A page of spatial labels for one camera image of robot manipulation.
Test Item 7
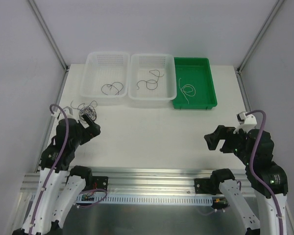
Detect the wire bundle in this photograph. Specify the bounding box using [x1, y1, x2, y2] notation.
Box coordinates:
[71, 100, 99, 122]

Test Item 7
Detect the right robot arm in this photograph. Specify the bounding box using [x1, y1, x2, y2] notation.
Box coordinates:
[203, 125, 288, 235]

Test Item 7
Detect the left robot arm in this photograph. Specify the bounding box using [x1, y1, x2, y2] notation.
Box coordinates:
[13, 114, 100, 235]

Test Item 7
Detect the left white mesh basket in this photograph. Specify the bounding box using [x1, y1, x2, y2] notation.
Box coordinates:
[79, 51, 130, 106]

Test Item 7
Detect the white mesh basket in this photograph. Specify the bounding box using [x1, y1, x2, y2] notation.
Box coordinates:
[127, 53, 177, 108]
[79, 51, 130, 106]

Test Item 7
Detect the green plastic tray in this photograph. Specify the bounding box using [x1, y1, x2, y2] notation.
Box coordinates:
[172, 57, 218, 110]

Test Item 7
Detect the middle white mesh basket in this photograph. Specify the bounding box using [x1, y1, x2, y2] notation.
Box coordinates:
[127, 53, 177, 108]

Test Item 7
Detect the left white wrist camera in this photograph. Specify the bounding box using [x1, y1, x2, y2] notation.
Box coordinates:
[51, 107, 74, 120]

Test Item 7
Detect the purple wire in left basket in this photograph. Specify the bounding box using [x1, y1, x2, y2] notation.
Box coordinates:
[101, 82, 124, 96]

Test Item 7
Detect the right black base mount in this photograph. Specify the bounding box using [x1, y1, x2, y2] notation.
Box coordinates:
[194, 178, 216, 195]

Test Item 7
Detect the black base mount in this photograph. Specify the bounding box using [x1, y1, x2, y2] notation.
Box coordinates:
[91, 176, 109, 190]
[194, 178, 216, 195]

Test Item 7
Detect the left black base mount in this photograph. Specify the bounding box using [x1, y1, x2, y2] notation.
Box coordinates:
[91, 176, 109, 190]

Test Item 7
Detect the white wire in green tray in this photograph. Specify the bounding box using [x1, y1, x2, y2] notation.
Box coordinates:
[179, 78, 196, 104]

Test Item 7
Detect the white slotted cable duct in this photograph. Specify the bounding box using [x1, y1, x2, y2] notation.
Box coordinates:
[73, 194, 214, 206]

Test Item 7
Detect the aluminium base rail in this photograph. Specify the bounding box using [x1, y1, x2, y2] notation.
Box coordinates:
[19, 167, 270, 196]

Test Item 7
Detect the right aluminium frame post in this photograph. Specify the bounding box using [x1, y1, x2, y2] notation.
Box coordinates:
[236, 0, 286, 74]

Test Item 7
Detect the aluminium frame post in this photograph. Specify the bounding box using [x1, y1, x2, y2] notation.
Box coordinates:
[26, 0, 69, 72]
[236, 0, 286, 74]

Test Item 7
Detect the brown wire in middle basket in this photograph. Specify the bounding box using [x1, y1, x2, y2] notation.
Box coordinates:
[136, 70, 164, 91]

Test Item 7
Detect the left aluminium frame post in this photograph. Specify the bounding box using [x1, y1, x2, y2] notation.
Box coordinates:
[26, 0, 69, 72]

